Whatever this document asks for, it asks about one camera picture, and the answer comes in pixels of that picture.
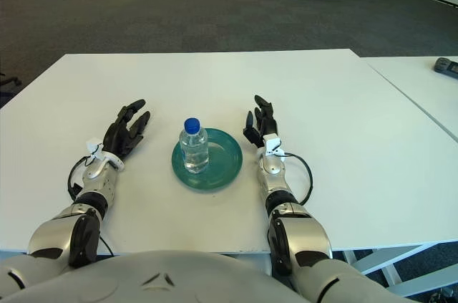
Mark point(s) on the black office chair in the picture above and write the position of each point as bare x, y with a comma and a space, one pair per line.
9, 82

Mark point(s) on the clear bottle with blue cap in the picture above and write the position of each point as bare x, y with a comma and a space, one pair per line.
194, 149

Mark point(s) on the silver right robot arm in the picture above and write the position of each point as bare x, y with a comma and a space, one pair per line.
304, 238

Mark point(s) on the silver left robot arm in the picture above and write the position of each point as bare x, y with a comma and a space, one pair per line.
61, 231

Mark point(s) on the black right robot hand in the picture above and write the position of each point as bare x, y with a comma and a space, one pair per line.
268, 125

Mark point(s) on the grey robot torso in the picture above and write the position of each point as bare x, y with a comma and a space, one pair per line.
161, 278

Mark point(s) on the teal round plate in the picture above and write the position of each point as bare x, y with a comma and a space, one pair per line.
225, 163

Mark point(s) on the white table frame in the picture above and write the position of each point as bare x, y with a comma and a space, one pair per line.
390, 263

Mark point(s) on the dark grey handheld device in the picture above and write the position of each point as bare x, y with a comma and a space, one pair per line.
446, 67

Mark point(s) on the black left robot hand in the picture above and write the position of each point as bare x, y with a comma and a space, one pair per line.
121, 134

